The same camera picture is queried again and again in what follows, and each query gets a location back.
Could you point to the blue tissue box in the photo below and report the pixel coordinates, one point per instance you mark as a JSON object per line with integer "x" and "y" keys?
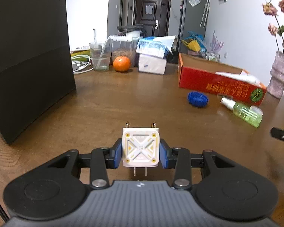
{"x": 153, "y": 47}

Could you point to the white square charger plug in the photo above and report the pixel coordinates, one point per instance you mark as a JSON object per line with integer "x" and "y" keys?
{"x": 140, "y": 147}

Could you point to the thin white pole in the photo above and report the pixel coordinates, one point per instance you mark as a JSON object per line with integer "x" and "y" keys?
{"x": 94, "y": 35}

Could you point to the orange fruit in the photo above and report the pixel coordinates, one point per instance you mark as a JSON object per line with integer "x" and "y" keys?
{"x": 121, "y": 64}

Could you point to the grey refrigerator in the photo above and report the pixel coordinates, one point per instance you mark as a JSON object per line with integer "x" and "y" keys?
{"x": 193, "y": 19}

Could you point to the black and white appliance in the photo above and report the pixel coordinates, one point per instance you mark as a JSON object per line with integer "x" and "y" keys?
{"x": 130, "y": 30}

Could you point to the small storage cart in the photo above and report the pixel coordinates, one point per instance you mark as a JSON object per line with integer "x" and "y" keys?
{"x": 212, "y": 56}

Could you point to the blue and yellow bags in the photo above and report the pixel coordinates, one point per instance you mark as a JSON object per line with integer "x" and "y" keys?
{"x": 194, "y": 42}

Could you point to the clear glass cup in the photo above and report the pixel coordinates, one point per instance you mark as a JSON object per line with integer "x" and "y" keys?
{"x": 100, "y": 58}

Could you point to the black paper bag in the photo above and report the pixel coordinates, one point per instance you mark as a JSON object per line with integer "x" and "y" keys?
{"x": 28, "y": 63}

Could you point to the white folded umbrella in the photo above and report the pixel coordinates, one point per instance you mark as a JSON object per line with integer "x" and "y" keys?
{"x": 204, "y": 11}

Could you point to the green spray bottle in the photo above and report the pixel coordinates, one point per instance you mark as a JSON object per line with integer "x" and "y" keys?
{"x": 245, "y": 111}

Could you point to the side room door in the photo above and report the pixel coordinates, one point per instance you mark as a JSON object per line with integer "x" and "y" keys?
{"x": 125, "y": 4}

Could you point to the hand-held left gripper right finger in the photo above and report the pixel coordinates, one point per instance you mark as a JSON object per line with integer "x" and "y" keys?
{"x": 165, "y": 157}

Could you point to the white tissue pack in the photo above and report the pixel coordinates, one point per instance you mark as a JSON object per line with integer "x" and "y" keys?
{"x": 152, "y": 65}

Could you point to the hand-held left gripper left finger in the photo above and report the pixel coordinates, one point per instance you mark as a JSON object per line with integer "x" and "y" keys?
{"x": 117, "y": 157}

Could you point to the purple dried plant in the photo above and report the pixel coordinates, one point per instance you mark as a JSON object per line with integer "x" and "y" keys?
{"x": 216, "y": 42}

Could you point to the clear plastic bag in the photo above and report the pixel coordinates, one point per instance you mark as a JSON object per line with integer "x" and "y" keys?
{"x": 194, "y": 1}

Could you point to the clear plastic food container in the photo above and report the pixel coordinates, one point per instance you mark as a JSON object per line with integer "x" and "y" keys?
{"x": 123, "y": 48}

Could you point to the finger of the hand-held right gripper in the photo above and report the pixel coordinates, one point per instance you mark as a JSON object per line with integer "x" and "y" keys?
{"x": 278, "y": 133}

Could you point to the dark brown entrance door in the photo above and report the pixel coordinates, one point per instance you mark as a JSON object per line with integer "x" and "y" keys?
{"x": 151, "y": 14}

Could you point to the pink textured vase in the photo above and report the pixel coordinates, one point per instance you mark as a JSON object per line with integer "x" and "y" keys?
{"x": 280, "y": 75}

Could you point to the red cardboard box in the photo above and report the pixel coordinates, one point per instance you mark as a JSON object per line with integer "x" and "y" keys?
{"x": 203, "y": 79}

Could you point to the translucent white plastic box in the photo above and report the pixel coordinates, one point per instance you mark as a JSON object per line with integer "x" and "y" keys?
{"x": 250, "y": 79}

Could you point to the blue bottle cap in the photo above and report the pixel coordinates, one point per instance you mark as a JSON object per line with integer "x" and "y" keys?
{"x": 198, "y": 99}

